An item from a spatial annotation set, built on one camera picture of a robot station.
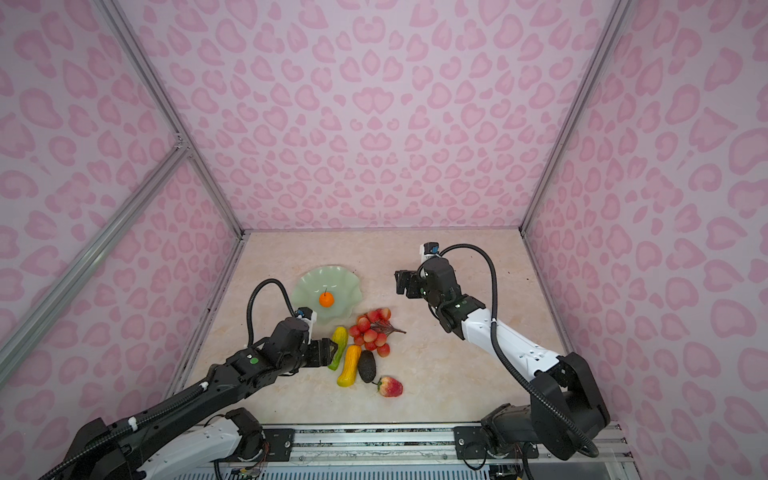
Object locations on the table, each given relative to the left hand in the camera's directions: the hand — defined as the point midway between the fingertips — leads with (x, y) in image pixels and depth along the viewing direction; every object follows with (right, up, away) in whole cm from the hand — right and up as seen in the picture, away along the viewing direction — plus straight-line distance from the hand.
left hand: (330, 342), depth 82 cm
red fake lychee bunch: (+11, +2, +6) cm, 13 cm away
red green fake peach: (+16, -11, -4) cm, 20 cm away
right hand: (+22, +20, +1) cm, 30 cm away
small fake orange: (-5, +10, +16) cm, 19 cm away
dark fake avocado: (+10, -7, 0) cm, 12 cm away
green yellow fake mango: (+1, 0, +6) cm, 6 cm away
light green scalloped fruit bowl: (0, +14, +19) cm, 24 cm away
